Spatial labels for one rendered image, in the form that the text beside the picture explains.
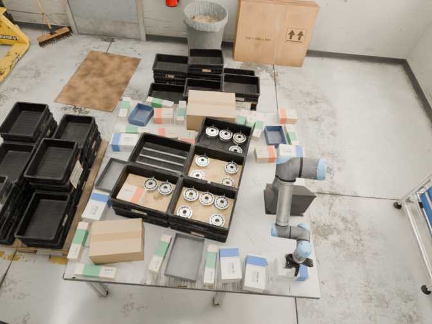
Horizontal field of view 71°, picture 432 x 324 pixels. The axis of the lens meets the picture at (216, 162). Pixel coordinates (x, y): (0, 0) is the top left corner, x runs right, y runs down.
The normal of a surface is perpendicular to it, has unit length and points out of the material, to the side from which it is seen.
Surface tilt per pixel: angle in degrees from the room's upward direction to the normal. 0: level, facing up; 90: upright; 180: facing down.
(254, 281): 0
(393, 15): 90
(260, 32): 77
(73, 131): 0
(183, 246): 0
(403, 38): 90
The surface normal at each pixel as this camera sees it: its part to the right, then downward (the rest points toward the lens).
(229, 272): 0.07, -0.59
